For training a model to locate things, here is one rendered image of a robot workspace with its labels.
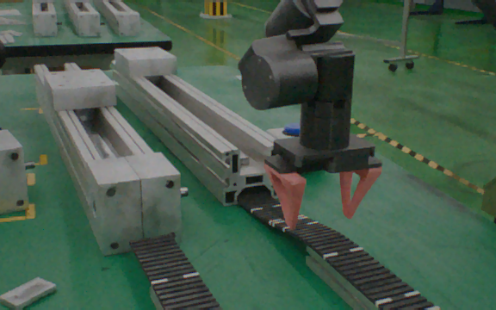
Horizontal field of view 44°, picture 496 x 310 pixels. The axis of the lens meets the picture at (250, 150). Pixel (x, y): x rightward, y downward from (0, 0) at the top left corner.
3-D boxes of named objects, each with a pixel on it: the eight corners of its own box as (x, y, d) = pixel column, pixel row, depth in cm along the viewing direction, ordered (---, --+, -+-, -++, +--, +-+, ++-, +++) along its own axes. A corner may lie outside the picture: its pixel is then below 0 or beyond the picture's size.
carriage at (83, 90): (117, 120, 112) (115, 83, 110) (55, 126, 108) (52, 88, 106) (102, 101, 126) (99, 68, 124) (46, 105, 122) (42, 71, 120)
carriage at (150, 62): (177, 85, 141) (176, 56, 139) (130, 89, 137) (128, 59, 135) (158, 73, 155) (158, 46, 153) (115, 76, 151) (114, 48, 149)
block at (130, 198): (200, 239, 79) (199, 170, 76) (103, 257, 74) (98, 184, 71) (179, 213, 87) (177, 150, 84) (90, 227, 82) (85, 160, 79)
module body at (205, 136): (283, 196, 93) (285, 143, 90) (222, 206, 89) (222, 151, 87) (151, 89, 163) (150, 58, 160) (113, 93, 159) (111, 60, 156)
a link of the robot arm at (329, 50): (367, 43, 66) (330, 37, 70) (319, 48, 62) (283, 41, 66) (362, 106, 68) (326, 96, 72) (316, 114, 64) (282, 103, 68)
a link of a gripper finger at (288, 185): (261, 219, 73) (263, 145, 70) (313, 210, 76) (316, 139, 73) (287, 243, 67) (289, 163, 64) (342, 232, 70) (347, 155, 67)
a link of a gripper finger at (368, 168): (298, 213, 75) (301, 140, 72) (348, 204, 78) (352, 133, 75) (326, 235, 69) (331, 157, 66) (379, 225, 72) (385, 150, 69)
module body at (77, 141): (163, 215, 86) (161, 158, 83) (90, 227, 82) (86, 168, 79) (77, 96, 155) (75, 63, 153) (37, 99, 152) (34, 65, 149)
